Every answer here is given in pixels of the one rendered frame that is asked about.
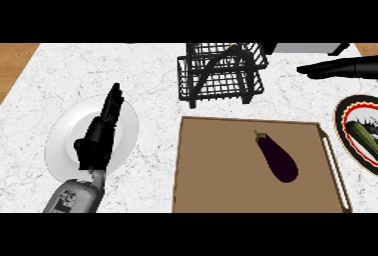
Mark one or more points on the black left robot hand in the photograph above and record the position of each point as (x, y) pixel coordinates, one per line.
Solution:
(96, 140)

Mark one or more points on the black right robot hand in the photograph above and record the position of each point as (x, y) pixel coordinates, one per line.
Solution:
(347, 68)

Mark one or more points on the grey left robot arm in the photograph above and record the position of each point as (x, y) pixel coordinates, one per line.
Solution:
(74, 196)

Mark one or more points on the brown wooden tray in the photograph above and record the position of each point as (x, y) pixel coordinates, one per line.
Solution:
(222, 173)

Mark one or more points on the purple eggplant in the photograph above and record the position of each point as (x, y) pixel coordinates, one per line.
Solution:
(280, 159)

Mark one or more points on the white plate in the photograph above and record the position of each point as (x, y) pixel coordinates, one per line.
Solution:
(61, 140)

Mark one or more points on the grey appliance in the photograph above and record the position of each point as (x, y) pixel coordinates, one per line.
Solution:
(305, 48)

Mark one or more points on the patterned black red plate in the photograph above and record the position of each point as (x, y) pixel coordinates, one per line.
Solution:
(345, 133)

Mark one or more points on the green zucchini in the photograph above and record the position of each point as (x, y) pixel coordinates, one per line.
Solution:
(364, 135)

